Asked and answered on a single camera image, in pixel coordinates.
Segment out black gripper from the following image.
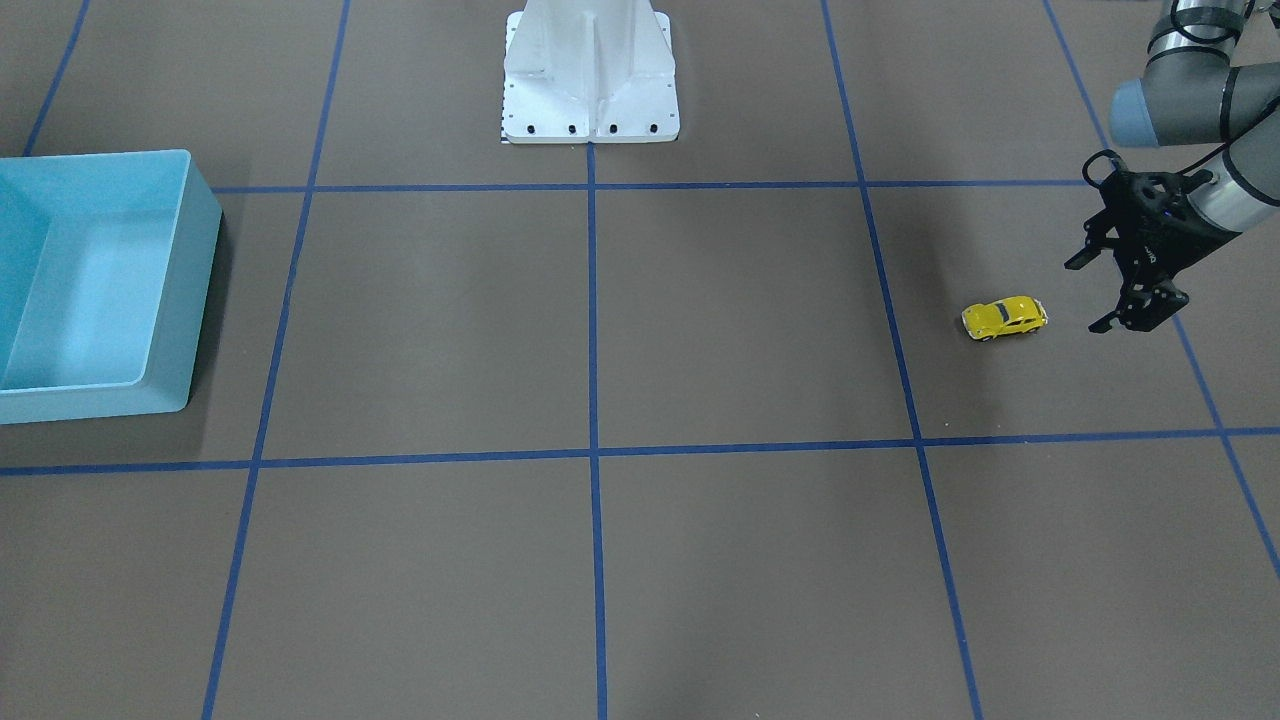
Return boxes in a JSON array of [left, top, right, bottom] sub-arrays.
[[1064, 150, 1222, 334]]

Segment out yellow beetle toy car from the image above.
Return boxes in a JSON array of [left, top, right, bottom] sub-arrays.
[[961, 295, 1048, 342]]

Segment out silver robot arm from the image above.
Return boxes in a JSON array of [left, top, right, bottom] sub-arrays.
[[1065, 1, 1279, 334]]

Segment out light blue plastic bin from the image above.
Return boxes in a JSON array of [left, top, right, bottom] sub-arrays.
[[1, 149, 221, 425]]

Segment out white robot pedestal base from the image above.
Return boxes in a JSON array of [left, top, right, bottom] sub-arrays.
[[500, 1, 681, 145]]

